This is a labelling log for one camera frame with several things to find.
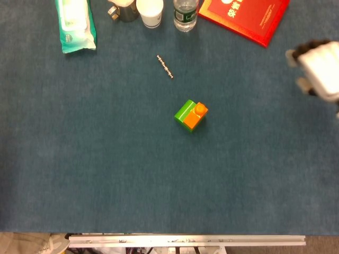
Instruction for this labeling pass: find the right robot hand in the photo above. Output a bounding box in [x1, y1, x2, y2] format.
[284, 39, 339, 104]

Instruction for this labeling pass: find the orange toy block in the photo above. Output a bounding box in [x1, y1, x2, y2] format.
[183, 102, 209, 130]

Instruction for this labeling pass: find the green toy block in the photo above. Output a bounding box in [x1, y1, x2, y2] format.
[174, 99, 206, 134]

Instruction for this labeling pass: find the red certificate book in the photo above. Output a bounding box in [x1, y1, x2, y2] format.
[198, 0, 291, 48]

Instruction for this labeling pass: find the clear plastic water bottle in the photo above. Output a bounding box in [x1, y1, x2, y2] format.
[173, 0, 200, 33]

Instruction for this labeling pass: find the white paper cup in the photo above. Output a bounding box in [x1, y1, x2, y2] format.
[136, 0, 164, 30]

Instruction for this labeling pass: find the stainless steel mug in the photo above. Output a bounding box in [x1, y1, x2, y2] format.
[107, 0, 140, 23]

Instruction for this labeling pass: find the blue table cloth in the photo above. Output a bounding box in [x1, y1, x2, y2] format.
[0, 0, 339, 235]

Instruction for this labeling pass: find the green wet wipes pack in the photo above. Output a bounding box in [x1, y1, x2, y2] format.
[55, 0, 97, 55]

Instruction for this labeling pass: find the small metal bead chain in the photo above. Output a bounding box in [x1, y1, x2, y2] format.
[156, 55, 175, 80]

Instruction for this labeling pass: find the aluminium frame rail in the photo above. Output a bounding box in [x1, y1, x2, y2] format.
[68, 234, 307, 248]

